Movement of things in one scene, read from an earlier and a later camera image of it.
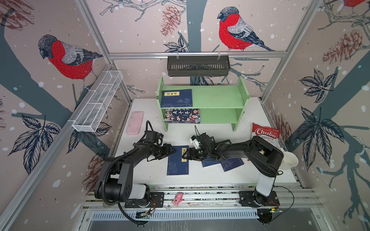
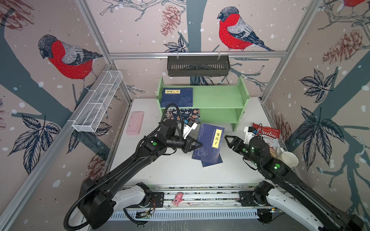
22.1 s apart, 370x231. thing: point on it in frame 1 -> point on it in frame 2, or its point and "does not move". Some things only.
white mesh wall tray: x=88 y=117 does not move
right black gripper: x=191 y=153 -> x=234 y=142
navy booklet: x=177 y=165 -> x=182 y=96
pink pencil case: x=134 y=124 does not move
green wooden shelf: x=218 y=104 does not move
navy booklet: x=229 y=163 -> x=211 y=136
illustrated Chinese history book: x=182 y=116 does not move
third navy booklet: x=209 y=162 does not move
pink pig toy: x=178 y=198 does not move
